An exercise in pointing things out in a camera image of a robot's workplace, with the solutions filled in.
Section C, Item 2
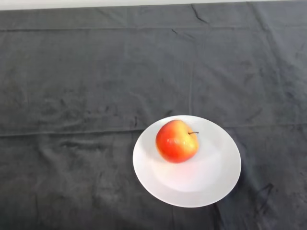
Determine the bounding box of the red yellow apple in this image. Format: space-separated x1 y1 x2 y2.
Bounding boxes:
155 120 200 164

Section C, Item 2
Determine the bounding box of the white round plate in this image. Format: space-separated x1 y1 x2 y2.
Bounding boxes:
132 115 242 208

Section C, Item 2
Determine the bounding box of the black cloth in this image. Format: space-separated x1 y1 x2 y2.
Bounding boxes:
0 1 307 230

